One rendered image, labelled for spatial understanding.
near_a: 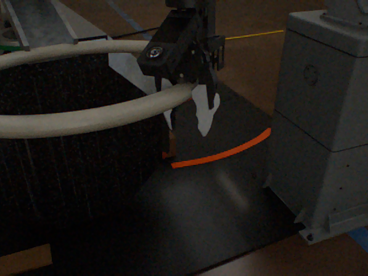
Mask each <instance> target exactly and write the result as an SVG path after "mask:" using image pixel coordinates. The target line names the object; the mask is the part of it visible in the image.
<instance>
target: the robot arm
mask: <svg viewBox="0 0 368 276"><path fill-rule="evenodd" d="M165 6H166V7H174V8H177V9H172V10H171V12H170V13H169V14H168V16H166V18H165V19H164V21H163V22H162V24H161V25H160V27H159V29H158V30H157V31H156V33H155V34H154V35H153V37H152V39H151V40H150V41H149V43H148V44H147V45H146V47H145V48H144V50H143V52H141V54H140V56H139V57H138V58H137V60H136V62H137V64H138V65H139V68H140V69H141V71H142V72H143V75H144V76H152V77H155V85H156V89H157V92H160V91H163V90H165V89H168V88H170V87H173V86H174V85H175V84H177V83H180V78H184V79H188V80H189V81H190V83H194V82H196V81H197V78H198V85H197V87H196V88H195V89H194V90H193V91H191V95H192V98H193V100H194V102H195V103H196V106H197V112H196V116H197V118H198V127H197V129H198V130H199V132H200V133H201V135H202V136H203V137H204V136H206V135H207V133H208V131H209V130H210V127H211V122H212V119H213V114H214V113H215V111H216V109H217V108H218V107H219V104H220V98H219V94H217V93H216V90H218V76H217V75H216V72H215V71H214V69H215V63H216V62H217V64H216V71H220V70H221V69H222V68H224V48H225V35H221V34H215V11H216V0H165ZM221 46H222V62H219V61H220V47H221ZM215 50H218V56H215ZM175 109H176V107H174V108H172V109H170V110H168V111H165V112H164V113H163V115H164V117H165V120H166V121H167V122H168V126H169V127H170V129H171V130H174V126H175V121H176V118H175Z"/></svg>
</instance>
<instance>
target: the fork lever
mask: <svg viewBox="0 0 368 276"><path fill-rule="evenodd" d="M1 2H2V5H3V7H4V8H5V10H6V14H7V16H8V18H9V21H10V24H11V26H12V29H13V31H14V33H15V37H16V38H17V40H18V43H19V44H20V47H21V49H22V51H25V52H31V50H30V49H32V48H36V47H43V46H51V45H57V44H67V43H73V45H75V44H78V38H77V37H76V34H75V33H74V31H73V30H72V28H71V26H70V25H69V23H68V21H67V20H66V19H65V17H64V16H63V13H62V12H61V10H60V8H59V7H58V5H57V3H56V2H55V0H1ZM77 56H79V55H73V56H67V57H57V58H53V59H46V60H39V61H36V62H33V63H41V62H45V61H49V60H57V59H64V58H69V57H77ZM33 63H28V64H27V65H30V64H33Z"/></svg>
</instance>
